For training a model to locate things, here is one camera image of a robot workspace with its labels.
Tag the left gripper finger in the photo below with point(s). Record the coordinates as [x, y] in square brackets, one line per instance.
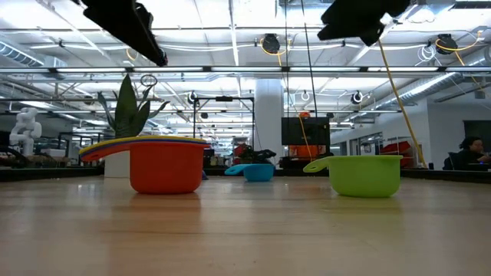
[119, 19]

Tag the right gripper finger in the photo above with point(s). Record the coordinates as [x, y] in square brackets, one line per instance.
[356, 19]

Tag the red measuring cup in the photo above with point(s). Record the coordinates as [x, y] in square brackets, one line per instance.
[165, 168]

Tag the green measuring cup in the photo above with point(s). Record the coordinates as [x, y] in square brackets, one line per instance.
[364, 176]

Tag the navy blue measuring cup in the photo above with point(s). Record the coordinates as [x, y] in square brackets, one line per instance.
[204, 176]

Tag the light blue measuring cup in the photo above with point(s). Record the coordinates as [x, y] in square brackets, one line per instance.
[259, 173]

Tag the snake plant in white pot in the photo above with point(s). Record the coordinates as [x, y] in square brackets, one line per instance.
[126, 111]

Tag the white building column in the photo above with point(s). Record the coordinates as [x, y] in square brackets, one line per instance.
[268, 115]

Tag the red storage bin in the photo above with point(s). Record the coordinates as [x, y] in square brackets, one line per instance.
[397, 147]

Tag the white robot figure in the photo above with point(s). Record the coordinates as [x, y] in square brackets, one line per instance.
[25, 130]

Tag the person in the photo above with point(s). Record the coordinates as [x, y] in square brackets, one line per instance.
[470, 153]

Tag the black background rig frame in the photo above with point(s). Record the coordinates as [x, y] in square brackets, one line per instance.
[224, 99]

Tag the dark wall screen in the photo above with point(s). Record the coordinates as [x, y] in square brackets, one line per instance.
[477, 132]

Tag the black metal table frame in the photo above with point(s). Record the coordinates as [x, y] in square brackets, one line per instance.
[57, 173]

